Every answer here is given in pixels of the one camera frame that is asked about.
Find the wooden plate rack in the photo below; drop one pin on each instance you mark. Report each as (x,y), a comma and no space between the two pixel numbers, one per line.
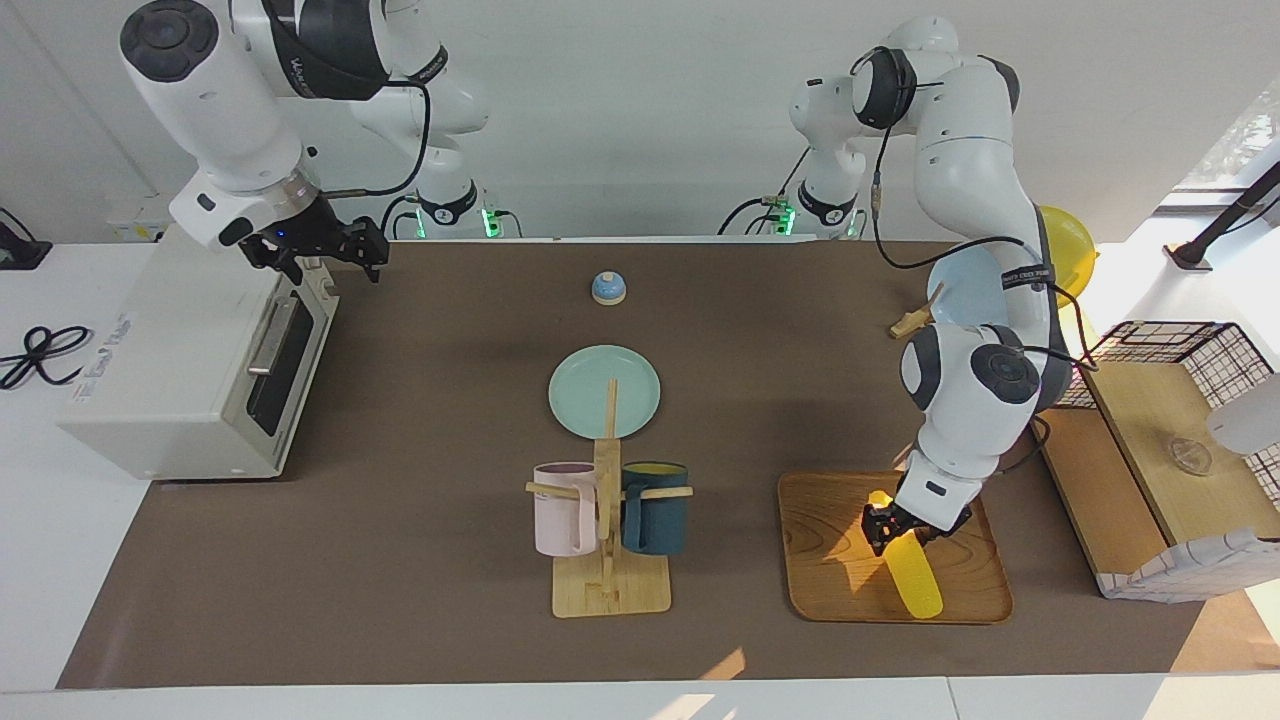
(912,322)

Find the glass toaster oven door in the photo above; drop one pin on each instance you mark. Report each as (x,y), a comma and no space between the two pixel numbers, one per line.
(290,370)

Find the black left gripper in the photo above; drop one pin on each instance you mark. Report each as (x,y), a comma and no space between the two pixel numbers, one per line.
(925,525)

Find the yellow banana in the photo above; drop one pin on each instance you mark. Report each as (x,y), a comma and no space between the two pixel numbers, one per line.
(915,585)

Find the brown table mat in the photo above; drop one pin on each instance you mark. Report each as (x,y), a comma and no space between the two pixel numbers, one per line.
(450,560)

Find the wooden stepped shelf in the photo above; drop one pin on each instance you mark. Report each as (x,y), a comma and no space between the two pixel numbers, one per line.
(1130,420)

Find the mint green plate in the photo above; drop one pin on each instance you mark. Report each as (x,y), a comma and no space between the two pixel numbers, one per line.
(580,390)

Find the black clamp base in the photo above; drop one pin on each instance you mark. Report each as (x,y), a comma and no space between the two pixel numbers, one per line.
(22,250)

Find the dark blue mug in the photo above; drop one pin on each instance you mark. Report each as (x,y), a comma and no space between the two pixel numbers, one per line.
(655,520)

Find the wooden serving tray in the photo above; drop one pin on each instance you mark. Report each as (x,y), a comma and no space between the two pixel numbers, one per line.
(830,560)

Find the black angled stand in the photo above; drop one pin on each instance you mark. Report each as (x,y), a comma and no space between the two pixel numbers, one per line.
(1225,220)

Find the small clear glass dish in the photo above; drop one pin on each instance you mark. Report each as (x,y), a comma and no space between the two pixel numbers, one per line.
(1190,456)

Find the yellow plate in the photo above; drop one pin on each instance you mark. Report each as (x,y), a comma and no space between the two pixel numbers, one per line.
(1070,245)

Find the cream toaster oven body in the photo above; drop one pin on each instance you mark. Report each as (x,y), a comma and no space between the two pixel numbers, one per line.
(160,360)

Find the wooden mug tree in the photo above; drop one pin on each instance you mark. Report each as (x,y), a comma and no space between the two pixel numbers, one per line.
(610,590)

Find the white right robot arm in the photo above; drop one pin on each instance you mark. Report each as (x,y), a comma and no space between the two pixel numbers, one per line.
(220,110)

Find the white blurred rounded object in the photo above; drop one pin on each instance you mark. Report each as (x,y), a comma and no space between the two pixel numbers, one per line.
(1250,415)

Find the pink mug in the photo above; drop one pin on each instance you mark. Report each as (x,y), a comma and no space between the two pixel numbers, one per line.
(562,520)

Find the white wall socket box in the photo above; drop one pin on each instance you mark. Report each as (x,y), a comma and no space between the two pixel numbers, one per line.
(135,215)

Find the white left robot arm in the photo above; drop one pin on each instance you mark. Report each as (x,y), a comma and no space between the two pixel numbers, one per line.
(975,330)

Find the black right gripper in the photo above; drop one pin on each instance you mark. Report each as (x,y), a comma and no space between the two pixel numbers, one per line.
(300,238)

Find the light blue plate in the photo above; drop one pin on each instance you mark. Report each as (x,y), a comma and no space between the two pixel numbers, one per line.
(970,285)

